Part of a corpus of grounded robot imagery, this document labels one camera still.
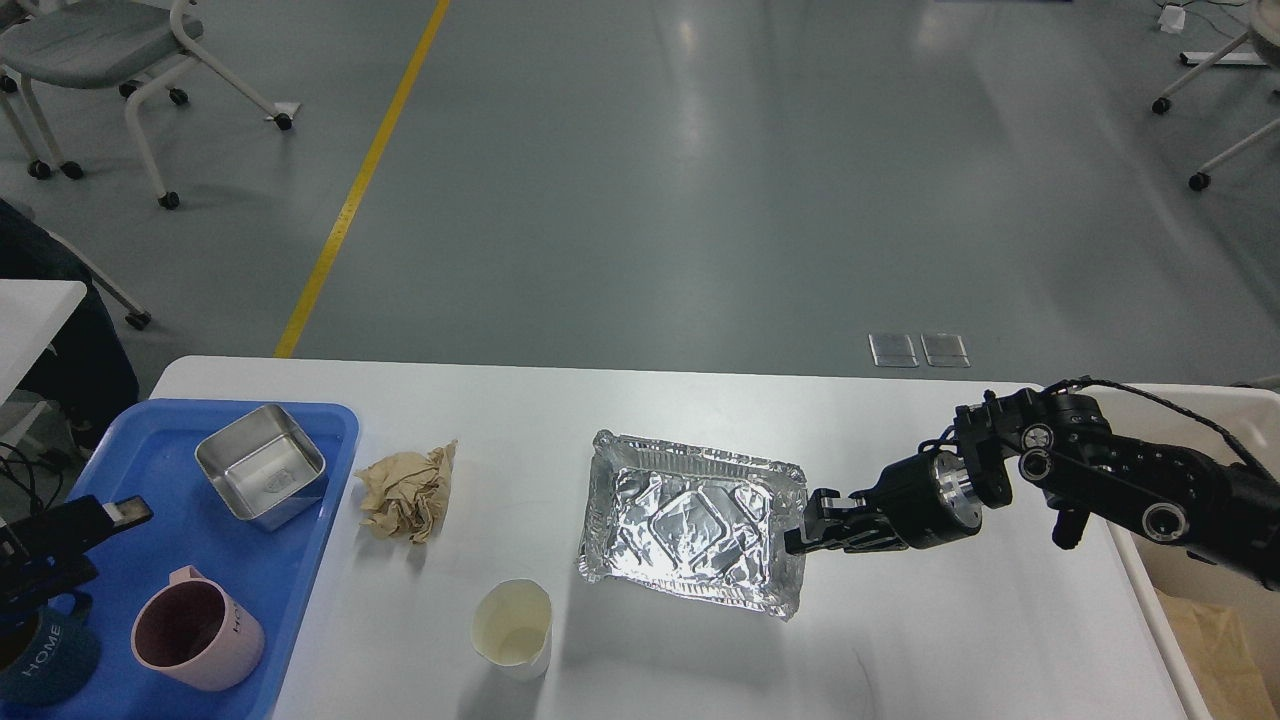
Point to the blue plastic tray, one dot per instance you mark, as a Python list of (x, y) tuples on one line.
[(151, 452)]

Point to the floor socket plate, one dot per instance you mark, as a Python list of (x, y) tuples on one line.
[(893, 350), (945, 350)]

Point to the stainless steel rectangular container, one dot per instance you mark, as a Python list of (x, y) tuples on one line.
[(264, 467)]

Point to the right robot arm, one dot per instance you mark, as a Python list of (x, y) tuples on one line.
[(1225, 515)]

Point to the right floor socket plate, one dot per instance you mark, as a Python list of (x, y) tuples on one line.
[(945, 350)]

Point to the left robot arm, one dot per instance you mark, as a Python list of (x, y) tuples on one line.
[(46, 554)]

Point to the white power adapter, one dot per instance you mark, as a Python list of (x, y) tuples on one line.
[(1172, 18)]

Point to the aluminium foil tray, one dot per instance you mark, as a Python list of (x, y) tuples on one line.
[(699, 523)]

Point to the brown paper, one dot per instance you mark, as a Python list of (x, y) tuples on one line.
[(407, 494)]

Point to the cream paper cup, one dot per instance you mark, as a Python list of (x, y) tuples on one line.
[(513, 628)]

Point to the dark blue mug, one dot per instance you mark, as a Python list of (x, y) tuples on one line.
[(50, 656)]

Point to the grey office chair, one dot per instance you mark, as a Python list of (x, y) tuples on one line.
[(92, 45)]

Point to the beige waste bin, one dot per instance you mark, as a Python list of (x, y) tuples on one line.
[(1252, 417)]

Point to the left floor socket plate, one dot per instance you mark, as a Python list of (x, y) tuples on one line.
[(893, 350)]

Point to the pink mug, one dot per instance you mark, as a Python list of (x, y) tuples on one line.
[(195, 633)]

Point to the white side table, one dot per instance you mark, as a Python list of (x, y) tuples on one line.
[(32, 312)]

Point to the walking person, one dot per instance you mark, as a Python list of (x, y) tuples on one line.
[(85, 371)]

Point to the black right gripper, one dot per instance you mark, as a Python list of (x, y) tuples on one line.
[(921, 502)]

